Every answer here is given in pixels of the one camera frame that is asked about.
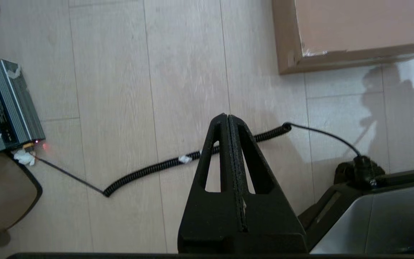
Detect grey metal power converter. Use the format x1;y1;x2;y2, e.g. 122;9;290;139
0;59;46;153

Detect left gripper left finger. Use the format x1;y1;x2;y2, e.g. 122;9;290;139
178;114;245;252

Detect brown cardboard shoe box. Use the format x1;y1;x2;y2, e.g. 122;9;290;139
272;0;414;75

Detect brown padded seat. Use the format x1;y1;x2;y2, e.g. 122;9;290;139
0;140;43;249

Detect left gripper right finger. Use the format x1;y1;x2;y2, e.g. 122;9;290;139
230;115;306;234

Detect black robot base chassis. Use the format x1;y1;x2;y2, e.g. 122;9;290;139
298;155;414;254

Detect white tape wad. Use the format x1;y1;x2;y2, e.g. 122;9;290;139
13;149;36;167

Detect long black corrugated cable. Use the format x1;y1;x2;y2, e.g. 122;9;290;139
103;123;292;197

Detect thin black cable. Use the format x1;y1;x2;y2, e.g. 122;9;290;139
289;123;363;159
34;155;107;194

